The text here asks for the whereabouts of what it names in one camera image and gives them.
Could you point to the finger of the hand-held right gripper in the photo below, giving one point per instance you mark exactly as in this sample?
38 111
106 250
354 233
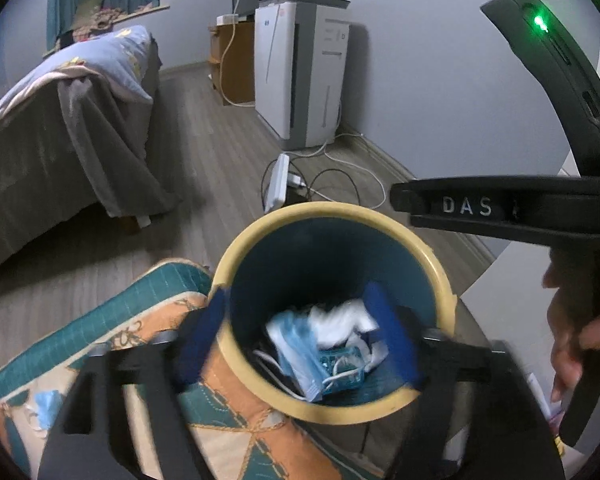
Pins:
412 217

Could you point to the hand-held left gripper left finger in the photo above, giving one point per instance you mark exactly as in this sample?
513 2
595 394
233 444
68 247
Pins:
202 335

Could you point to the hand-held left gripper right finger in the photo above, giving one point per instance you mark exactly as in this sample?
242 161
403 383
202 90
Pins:
390 330

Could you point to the long white tissue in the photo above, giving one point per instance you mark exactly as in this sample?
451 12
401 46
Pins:
340 325

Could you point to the clear teal packet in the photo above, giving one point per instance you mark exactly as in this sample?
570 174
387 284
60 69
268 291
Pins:
345 365

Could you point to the blue face mask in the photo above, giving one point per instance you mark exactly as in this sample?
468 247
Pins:
295 355
47 405

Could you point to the yellow and teal waste bin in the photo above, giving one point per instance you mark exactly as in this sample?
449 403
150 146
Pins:
305 260

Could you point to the person's right hand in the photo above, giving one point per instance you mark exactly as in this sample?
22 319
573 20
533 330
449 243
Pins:
570 320

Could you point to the teal and orange patterned mat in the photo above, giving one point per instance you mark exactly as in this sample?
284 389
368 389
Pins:
130 310

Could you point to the large white power strip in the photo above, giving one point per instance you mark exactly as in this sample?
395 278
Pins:
277 182

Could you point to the white air purifier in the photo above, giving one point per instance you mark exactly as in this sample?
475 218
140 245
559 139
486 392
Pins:
290 75

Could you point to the grey fuzzy blanket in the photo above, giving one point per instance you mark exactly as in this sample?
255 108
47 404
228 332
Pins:
115 150

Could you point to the wooden side cabinet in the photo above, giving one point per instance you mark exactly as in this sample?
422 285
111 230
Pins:
240 70

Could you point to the grey bed sheet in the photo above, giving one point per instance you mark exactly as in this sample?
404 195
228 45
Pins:
30 185

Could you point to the small white power strip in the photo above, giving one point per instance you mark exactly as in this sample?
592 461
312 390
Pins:
232 18

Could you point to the floral quilt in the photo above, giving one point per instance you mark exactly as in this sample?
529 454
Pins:
95 55

